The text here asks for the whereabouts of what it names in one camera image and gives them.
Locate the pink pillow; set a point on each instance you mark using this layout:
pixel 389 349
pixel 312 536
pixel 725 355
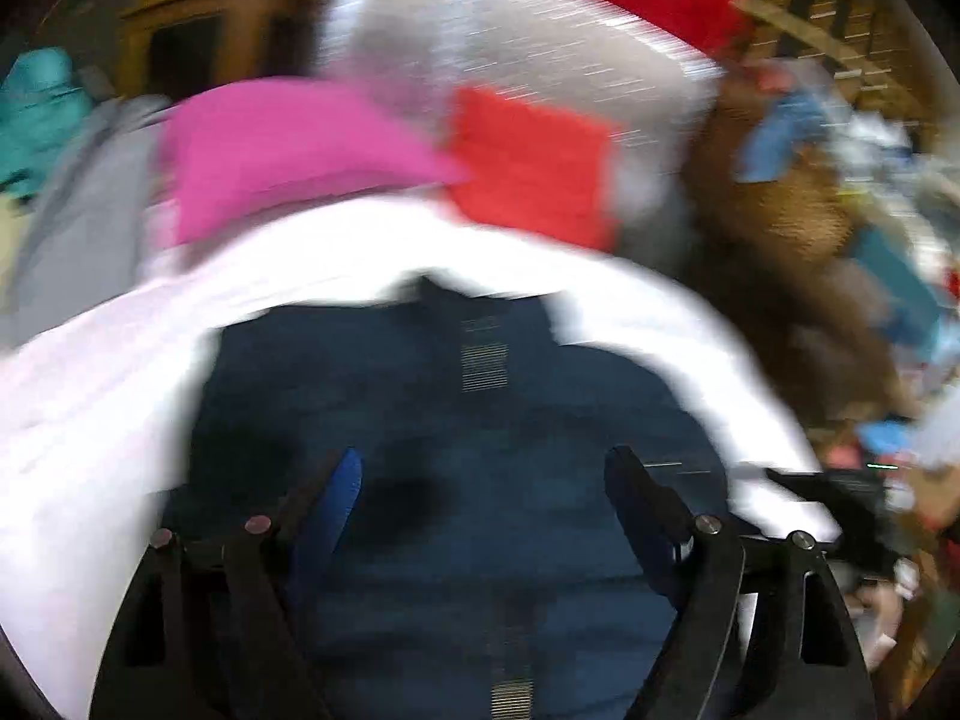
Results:
pixel 285 157

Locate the teal garment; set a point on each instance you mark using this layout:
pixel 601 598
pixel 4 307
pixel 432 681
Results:
pixel 41 105

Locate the wooden railing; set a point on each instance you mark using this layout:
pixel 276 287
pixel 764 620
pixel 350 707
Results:
pixel 814 36

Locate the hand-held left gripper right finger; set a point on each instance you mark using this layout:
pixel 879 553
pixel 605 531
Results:
pixel 636 510

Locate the orange-red cushion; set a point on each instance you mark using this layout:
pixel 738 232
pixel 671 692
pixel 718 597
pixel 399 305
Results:
pixel 532 165

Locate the silver shiny cushion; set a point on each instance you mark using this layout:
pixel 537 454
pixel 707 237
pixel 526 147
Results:
pixel 525 37

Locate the grey cloth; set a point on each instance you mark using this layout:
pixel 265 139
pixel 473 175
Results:
pixel 82 225

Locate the dark blue jacket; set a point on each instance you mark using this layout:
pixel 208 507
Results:
pixel 480 465

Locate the pale pink bed sheet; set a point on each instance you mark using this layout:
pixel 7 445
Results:
pixel 97 405

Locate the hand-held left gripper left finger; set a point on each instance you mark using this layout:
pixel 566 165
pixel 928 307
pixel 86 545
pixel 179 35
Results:
pixel 339 496

